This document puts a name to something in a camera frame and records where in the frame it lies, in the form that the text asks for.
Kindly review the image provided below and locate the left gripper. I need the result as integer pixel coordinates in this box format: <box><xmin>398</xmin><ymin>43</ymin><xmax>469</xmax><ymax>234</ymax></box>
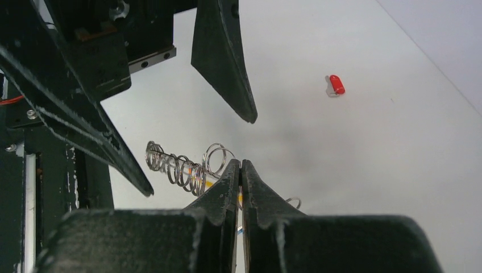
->
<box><xmin>1</xmin><ymin>1</ymin><xmax>197</xmax><ymax>196</ymax></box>

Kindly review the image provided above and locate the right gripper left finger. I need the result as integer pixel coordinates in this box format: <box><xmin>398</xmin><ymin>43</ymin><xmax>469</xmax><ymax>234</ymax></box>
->
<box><xmin>186</xmin><ymin>159</ymin><xmax>240</xmax><ymax>272</ymax></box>

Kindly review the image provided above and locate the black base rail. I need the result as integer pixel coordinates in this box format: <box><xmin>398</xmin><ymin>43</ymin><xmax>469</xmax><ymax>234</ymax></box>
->
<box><xmin>1</xmin><ymin>76</ymin><xmax>114</xmax><ymax>272</ymax></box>

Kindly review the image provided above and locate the keyring bunch with coloured tags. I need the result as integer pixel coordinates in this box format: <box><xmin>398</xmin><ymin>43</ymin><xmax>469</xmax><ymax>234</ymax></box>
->
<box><xmin>145</xmin><ymin>141</ymin><xmax>303</xmax><ymax>234</ymax></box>

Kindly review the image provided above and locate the red key tag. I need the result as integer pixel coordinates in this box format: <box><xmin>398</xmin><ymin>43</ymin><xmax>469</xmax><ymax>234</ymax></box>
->
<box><xmin>326</xmin><ymin>75</ymin><xmax>346</xmax><ymax>97</ymax></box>

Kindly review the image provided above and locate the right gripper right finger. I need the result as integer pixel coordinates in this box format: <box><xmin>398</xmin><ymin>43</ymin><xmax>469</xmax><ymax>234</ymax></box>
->
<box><xmin>240</xmin><ymin>159</ymin><xmax>305</xmax><ymax>272</ymax></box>

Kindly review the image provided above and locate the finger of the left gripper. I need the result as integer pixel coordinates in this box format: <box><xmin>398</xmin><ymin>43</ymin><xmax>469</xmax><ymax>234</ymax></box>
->
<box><xmin>191</xmin><ymin>0</ymin><xmax>257</xmax><ymax>123</ymax></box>

